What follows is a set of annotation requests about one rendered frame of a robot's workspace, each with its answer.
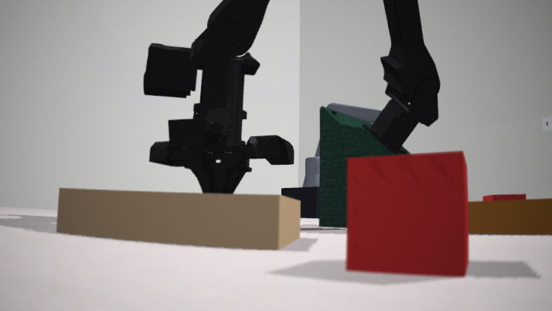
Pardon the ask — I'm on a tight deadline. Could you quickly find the brown rectangular board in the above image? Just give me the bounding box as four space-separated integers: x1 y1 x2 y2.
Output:
468 198 552 234

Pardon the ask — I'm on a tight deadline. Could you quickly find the tan rectangular board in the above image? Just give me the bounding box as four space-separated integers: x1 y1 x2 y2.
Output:
56 188 301 251

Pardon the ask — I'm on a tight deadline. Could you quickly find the red square block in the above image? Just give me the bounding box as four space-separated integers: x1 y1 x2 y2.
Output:
346 151 469 278
483 194 526 200

